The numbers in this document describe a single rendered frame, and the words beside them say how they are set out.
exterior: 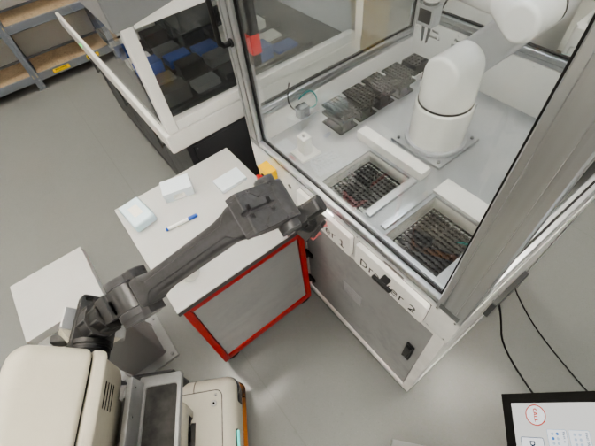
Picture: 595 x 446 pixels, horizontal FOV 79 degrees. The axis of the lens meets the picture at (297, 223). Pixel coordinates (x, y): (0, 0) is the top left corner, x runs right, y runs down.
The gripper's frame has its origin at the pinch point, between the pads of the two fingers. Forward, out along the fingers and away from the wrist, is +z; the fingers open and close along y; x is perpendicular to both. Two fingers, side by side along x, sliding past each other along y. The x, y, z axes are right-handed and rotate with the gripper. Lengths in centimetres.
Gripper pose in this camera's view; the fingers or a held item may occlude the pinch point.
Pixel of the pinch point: (321, 228)
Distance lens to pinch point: 125.0
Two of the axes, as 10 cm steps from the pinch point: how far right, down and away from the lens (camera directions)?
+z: 5.3, 1.8, 8.3
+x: -6.1, -6.0, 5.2
